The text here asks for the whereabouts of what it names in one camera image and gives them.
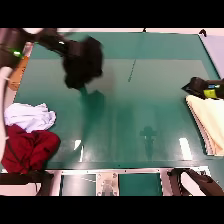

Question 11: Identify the black garment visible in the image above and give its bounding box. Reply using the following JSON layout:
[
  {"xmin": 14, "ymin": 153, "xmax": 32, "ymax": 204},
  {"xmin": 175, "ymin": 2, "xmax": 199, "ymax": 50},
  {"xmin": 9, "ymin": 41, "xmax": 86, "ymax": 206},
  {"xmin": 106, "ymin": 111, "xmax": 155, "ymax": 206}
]
[{"xmin": 62, "ymin": 36, "xmax": 105, "ymax": 91}]

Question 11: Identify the white garment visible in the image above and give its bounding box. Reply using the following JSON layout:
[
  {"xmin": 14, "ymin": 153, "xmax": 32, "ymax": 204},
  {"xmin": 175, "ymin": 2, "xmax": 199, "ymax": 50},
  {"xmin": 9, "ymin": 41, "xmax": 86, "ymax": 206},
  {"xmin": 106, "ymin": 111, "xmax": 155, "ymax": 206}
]
[{"xmin": 3, "ymin": 102, "xmax": 57, "ymax": 134}]

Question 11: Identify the red garment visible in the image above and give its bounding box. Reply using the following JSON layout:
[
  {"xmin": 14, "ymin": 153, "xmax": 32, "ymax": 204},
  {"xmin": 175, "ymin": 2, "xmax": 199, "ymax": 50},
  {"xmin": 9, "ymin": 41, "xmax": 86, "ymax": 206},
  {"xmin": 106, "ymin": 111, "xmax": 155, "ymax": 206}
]
[{"xmin": 1, "ymin": 124, "xmax": 62, "ymax": 175}]

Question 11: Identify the cream garment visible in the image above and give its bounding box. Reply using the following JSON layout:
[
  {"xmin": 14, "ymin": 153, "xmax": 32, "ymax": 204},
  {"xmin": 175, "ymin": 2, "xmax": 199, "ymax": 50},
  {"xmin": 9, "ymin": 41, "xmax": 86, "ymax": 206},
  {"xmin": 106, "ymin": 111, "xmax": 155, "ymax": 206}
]
[{"xmin": 185, "ymin": 94, "xmax": 224, "ymax": 157}]

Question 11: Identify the silver frame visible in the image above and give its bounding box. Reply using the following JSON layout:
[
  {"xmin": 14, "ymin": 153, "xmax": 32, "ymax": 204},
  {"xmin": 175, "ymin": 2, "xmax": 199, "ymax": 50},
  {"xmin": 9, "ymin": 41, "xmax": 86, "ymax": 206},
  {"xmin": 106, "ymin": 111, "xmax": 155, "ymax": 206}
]
[{"xmin": 45, "ymin": 167, "xmax": 214, "ymax": 197}]

